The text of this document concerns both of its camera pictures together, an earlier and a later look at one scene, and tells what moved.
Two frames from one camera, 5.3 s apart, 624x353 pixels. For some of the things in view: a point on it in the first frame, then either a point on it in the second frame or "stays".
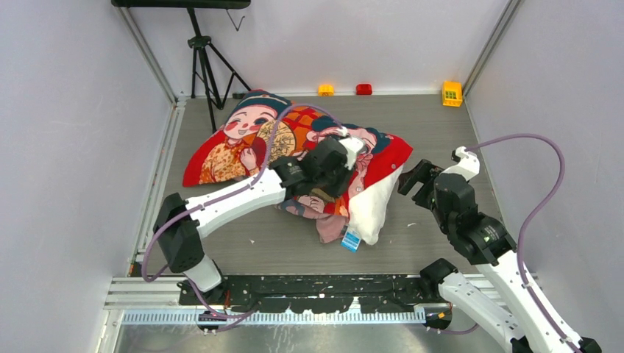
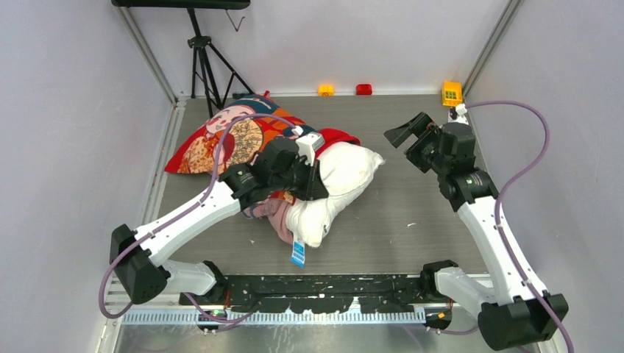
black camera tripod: x=213 y=73 stays
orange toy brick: x=326 y=90 stays
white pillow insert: x=367 y=209 → x=346 y=168
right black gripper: x=422 y=172 → x=421 y=123
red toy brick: x=363 y=89 stays
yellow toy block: x=452 y=93 stays
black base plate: x=313 y=294 stays
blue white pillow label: x=350 y=240 → x=298 y=256
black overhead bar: x=182 y=4 stays
